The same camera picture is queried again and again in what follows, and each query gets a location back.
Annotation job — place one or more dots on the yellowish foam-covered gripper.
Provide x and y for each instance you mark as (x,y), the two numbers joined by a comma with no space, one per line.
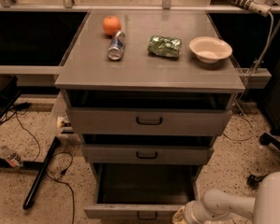
(189,211)

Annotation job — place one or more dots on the grey bottom drawer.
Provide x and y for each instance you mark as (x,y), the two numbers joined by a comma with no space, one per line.
(146,192)

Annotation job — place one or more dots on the grey drawer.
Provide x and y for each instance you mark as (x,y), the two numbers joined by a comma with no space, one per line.
(146,192)
(86,120)
(175,155)

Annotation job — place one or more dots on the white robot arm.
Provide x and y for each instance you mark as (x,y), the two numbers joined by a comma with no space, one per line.
(217,205)

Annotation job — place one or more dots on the grey middle drawer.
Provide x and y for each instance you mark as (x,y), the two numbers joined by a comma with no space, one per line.
(175,155)

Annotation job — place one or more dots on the grey drawer cabinet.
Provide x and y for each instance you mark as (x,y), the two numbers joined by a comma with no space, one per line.
(143,80)

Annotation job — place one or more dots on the grey top drawer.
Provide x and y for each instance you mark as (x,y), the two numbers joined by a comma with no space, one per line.
(86,120)

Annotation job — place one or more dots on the black office chair base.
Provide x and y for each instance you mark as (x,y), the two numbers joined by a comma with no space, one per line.
(265,139)

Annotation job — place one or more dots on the black table leg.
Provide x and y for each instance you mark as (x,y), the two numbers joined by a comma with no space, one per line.
(29,201)

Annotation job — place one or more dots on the white paper bowl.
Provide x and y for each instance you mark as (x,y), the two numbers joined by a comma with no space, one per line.
(210,49)

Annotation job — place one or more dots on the green crumpled chip bag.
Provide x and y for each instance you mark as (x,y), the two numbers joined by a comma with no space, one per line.
(169,47)

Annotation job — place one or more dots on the clear plastic bottle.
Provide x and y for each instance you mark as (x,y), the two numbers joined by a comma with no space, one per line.
(11,157)

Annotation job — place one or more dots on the blue silver soda can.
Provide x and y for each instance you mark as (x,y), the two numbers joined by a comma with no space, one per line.
(116,48)

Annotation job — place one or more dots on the orange fruit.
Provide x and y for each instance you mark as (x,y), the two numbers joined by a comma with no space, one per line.
(111,24)

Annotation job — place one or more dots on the black box on left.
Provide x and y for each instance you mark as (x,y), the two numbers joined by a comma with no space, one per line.
(9,93)

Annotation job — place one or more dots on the white power strip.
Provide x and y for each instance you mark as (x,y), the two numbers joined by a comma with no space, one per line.
(256,6)

